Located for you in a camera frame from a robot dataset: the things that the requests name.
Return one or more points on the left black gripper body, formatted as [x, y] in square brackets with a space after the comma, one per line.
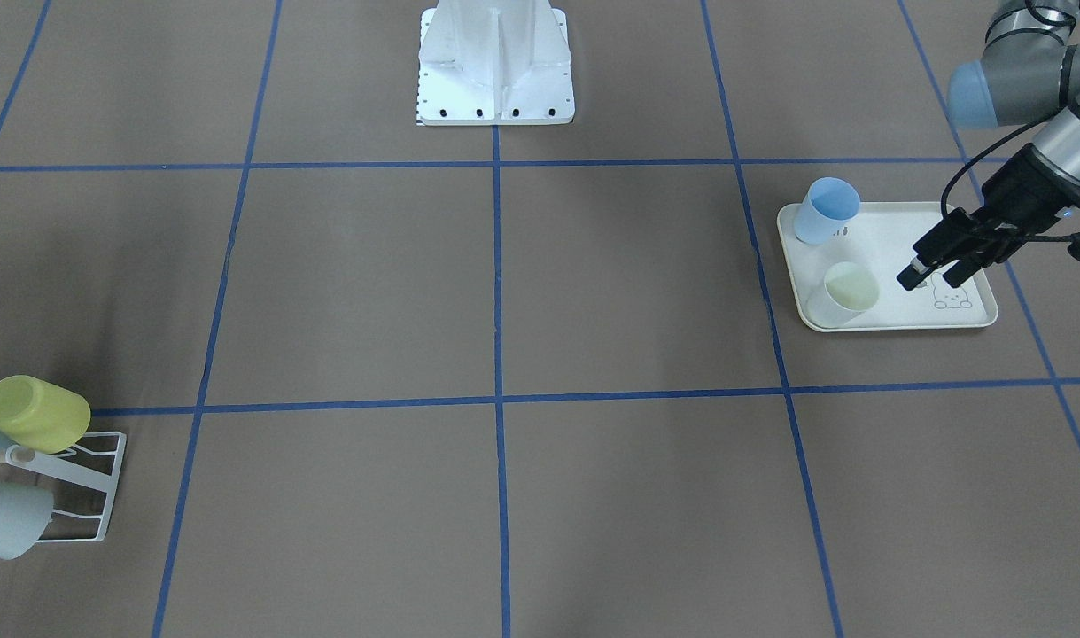
[1014, 190]

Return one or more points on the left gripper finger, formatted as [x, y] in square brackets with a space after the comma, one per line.
[950, 240]
[974, 261]

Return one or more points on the grey plastic cup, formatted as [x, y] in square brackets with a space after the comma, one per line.
[25, 511]

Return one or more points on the yellow plastic cup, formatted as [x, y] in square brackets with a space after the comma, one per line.
[42, 416]

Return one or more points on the pale green plastic cup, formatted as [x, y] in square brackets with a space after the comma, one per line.
[846, 291]

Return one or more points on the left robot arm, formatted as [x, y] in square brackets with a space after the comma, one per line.
[1028, 77]

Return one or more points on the white bear tray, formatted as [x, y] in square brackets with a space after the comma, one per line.
[880, 239]

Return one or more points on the white wire cup rack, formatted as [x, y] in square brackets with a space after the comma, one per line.
[84, 480]

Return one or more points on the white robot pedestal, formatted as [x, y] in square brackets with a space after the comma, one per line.
[494, 63]

